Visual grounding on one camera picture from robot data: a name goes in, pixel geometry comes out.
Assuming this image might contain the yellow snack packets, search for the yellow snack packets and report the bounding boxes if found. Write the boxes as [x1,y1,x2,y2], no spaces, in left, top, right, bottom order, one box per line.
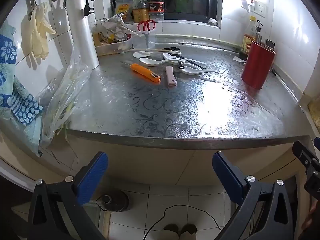
[93,29,117,47]

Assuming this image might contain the clear plastic jar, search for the clear plastic jar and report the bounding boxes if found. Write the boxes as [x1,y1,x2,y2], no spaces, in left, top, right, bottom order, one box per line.
[132,0,150,23]

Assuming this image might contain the blue dotted cloth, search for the blue dotted cloth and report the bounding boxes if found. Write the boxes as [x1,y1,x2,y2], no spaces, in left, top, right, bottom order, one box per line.
[11,90,44,127]

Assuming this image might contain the white wall socket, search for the white wall socket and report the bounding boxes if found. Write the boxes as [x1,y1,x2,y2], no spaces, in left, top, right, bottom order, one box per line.
[254,0,267,15]

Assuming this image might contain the blue floral towel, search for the blue floral towel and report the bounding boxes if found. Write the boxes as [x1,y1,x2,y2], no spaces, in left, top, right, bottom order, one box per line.
[0,21,43,155]

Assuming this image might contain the black floor cable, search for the black floor cable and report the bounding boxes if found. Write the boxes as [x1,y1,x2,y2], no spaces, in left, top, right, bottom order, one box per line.
[96,197,223,240]

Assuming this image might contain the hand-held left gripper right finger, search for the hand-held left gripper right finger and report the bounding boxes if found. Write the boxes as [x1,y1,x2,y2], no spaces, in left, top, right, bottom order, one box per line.
[212,151,294,240]

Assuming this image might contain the grey slipper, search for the grey slipper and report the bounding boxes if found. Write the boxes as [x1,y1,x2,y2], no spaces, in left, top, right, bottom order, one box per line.
[163,224,179,240]
[180,224,198,240]

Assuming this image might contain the white rice paddle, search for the white rice paddle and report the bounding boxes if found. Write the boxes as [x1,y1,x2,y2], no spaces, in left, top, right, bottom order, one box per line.
[133,51,160,58]

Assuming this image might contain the crumpled silver foil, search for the crumpled silver foil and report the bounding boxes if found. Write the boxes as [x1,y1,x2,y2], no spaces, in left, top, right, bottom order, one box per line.
[101,15,133,43]

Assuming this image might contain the clear plastic bag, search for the clear plastic bag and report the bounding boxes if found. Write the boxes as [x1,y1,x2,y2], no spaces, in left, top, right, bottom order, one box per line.
[40,45,93,150]

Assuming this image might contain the white pipe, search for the white pipe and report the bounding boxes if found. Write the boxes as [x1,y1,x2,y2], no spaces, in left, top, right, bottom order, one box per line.
[64,0,100,68]

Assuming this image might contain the pink folding knife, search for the pink folding knife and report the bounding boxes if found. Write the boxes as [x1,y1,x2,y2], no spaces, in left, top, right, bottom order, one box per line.
[165,65,177,87]

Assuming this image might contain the person's right hand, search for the person's right hand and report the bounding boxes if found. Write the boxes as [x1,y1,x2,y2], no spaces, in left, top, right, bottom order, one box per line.
[301,195,320,230]

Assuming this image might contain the bag of grains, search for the bag of grains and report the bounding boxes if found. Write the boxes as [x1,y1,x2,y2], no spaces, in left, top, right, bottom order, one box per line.
[307,100,320,132]

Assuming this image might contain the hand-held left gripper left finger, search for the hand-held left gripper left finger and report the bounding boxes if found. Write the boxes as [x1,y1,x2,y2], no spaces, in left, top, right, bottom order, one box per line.
[27,151,109,240]

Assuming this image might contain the red metal utensil holder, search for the red metal utensil holder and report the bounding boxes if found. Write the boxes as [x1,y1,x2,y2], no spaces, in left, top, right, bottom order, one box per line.
[241,40,276,90]

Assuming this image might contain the clear plastic scissors holder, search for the clear plastic scissors holder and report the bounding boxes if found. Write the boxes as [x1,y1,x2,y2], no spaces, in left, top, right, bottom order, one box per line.
[132,30,157,50]

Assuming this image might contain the cream rubber glove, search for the cream rubber glove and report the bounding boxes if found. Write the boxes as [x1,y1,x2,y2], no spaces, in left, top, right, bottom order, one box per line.
[21,12,38,58]
[31,2,57,60]

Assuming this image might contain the vinegar bottle yellow cap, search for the vinegar bottle yellow cap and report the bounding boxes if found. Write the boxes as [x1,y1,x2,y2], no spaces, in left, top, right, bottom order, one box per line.
[239,16,257,61]

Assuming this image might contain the red-handled scissors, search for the red-handled scissors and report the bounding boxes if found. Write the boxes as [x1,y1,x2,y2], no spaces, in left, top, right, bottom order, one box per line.
[137,20,156,49]

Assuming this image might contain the orange-handled serrated knife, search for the orange-handled serrated knife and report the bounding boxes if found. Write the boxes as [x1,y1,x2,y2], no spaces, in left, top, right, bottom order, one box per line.
[120,60,161,82]

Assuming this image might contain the metal towel bar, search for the metal towel bar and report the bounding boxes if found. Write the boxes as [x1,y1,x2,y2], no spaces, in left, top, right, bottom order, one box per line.
[25,0,38,21]

